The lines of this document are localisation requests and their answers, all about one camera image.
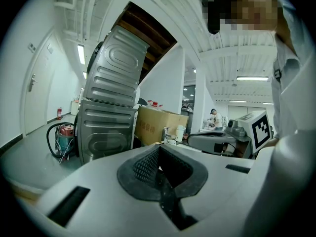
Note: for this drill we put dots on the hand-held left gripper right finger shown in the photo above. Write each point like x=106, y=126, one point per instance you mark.
x=222, y=194

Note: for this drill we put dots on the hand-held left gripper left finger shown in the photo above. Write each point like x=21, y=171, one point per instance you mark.
x=103, y=206

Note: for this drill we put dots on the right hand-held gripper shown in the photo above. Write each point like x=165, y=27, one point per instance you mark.
x=259, y=130

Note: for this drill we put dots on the white cup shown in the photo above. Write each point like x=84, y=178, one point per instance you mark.
x=180, y=133

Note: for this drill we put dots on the person's right forearm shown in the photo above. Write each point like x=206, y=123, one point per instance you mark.
x=270, y=142

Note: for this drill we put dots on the chrome faucet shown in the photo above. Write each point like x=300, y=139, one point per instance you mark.
x=166, y=135

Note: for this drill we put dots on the large cardboard box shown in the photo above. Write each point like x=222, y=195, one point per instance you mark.
x=158, y=127

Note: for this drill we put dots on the red vacuum cleaner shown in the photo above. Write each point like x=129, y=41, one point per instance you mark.
x=64, y=137

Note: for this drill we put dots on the ceiling light tube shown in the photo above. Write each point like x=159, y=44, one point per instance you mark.
x=252, y=78
x=81, y=54

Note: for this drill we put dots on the person's grey shirt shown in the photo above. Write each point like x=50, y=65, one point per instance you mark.
x=293, y=132

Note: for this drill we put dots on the red fire extinguisher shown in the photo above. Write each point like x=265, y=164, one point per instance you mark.
x=59, y=113

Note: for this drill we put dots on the wooden staircase underside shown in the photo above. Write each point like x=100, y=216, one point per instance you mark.
x=148, y=33

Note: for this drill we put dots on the white door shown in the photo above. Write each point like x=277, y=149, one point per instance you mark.
x=39, y=88

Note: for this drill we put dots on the person's head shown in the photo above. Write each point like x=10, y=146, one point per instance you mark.
x=247, y=6

